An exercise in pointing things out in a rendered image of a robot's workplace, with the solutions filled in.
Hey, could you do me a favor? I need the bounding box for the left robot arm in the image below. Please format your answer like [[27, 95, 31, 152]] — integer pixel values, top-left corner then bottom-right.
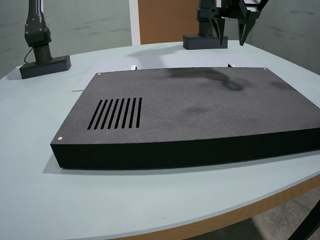
[[183, 0, 262, 40]]

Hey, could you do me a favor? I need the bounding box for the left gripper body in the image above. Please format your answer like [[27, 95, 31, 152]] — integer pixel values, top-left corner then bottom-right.
[[209, 0, 260, 19]]

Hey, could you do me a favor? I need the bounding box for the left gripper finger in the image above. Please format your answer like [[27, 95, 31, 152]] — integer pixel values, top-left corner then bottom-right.
[[238, 19, 256, 46], [209, 17, 225, 46]]

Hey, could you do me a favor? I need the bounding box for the black rectangular enclosure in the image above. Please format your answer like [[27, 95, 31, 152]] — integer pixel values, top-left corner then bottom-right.
[[50, 67, 320, 169]]

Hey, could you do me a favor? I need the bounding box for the light grey flat mat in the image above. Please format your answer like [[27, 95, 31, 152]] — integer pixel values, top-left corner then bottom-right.
[[73, 54, 264, 92]]

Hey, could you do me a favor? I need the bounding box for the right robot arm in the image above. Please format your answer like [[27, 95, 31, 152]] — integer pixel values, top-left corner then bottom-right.
[[19, 0, 70, 71]]

